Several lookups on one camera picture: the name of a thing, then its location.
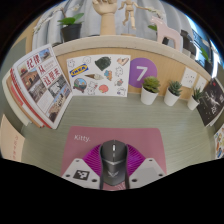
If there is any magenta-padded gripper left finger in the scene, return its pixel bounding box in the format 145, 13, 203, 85
60, 143, 104, 190

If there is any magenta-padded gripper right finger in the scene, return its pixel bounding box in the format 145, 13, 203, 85
125, 143, 167, 188

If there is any dark grey computer mouse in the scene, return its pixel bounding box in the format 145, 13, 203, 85
99, 139, 130, 190

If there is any pink mouse pad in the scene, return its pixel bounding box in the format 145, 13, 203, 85
60, 125, 168, 192

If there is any small succulent in white pot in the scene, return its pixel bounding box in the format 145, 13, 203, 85
163, 80, 183, 107
140, 75, 161, 106
186, 86, 203, 111

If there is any beige paper card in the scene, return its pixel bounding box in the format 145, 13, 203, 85
0, 113, 26, 163

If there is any red and white magazine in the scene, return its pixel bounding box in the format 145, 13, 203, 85
14, 43, 74, 130

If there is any black hardcover book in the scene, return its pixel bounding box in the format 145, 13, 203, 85
196, 77, 224, 128

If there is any white sticker sheet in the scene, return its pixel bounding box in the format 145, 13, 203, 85
66, 54, 132, 98

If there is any purple round number sticker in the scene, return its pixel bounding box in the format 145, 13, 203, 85
128, 57, 158, 89

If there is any stack of leaning books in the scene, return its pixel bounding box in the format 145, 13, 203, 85
1, 64, 44, 129

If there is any white orchid in black pot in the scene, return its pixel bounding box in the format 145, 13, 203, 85
199, 39, 218, 76
33, 4, 85, 44

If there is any dark wooden horse figure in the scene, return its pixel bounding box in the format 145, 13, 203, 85
179, 29, 201, 58

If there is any pink wooden horse figure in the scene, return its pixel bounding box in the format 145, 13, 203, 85
150, 16, 184, 53

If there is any white orchid plant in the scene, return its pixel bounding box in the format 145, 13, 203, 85
139, 4, 166, 33

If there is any grey curtain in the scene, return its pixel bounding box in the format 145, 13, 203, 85
31, 0, 161, 51

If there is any wooden hand model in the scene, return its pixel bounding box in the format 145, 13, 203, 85
91, 0, 119, 36

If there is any wooden artist mannequin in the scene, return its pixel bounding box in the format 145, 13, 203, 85
118, 0, 148, 31

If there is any white wall socket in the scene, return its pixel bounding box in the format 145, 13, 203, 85
194, 75, 208, 93
180, 67, 198, 89

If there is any window with dark frame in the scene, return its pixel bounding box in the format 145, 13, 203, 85
186, 14, 223, 73

